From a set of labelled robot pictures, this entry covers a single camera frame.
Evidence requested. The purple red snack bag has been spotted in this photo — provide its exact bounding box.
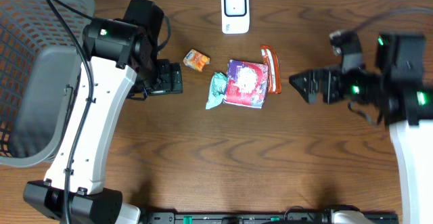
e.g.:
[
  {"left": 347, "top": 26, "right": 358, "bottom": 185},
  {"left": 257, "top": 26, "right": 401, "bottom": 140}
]
[{"left": 223, "top": 60, "right": 268, "bottom": 109}]

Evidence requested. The white barcode scanner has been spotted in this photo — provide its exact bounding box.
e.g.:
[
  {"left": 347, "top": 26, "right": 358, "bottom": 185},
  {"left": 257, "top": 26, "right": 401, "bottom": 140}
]
[{"left": 221, "top": 0, "right": 250, "bottom": 35}]

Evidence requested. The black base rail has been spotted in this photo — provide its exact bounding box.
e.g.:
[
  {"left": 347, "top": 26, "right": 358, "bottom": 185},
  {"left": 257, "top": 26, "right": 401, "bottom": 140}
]
[{"left": 140, "top": 210, "right": 401, "bottom": 224}]

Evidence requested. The mint green snack packet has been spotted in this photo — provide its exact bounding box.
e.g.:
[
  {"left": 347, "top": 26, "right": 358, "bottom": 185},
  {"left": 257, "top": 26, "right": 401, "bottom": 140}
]
[{"left": 206, "top": 72, "right": 227, "bottom": 110}]

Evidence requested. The red orange snack bar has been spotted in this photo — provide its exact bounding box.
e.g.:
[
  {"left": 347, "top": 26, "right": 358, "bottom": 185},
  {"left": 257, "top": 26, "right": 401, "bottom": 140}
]
[{"left": 260, "top": 45, "right": 282, "bottom": 94}]

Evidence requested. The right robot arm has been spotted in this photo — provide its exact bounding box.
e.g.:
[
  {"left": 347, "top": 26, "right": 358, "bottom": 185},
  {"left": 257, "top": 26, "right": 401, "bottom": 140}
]
[{"left": 289, "top": 31, "right": 432, "bottom": 223}]

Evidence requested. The grey plastic mesh basket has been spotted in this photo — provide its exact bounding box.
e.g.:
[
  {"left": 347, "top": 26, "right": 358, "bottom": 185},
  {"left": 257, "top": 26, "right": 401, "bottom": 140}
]
[{"left": 1, "top": 0, "right": 95, "bottom": 167}]

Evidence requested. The small orange snack box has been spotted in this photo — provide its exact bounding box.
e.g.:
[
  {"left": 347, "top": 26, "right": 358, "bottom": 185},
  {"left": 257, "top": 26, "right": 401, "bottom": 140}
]
[{"left": 183, "top": 49, "right": 210, "bottom": 72}]

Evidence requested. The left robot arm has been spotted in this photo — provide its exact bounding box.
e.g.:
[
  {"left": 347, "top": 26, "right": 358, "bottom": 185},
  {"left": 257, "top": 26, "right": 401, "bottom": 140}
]
[{"left": 23, "top": 0, "right": 183, "bottom": 223}]

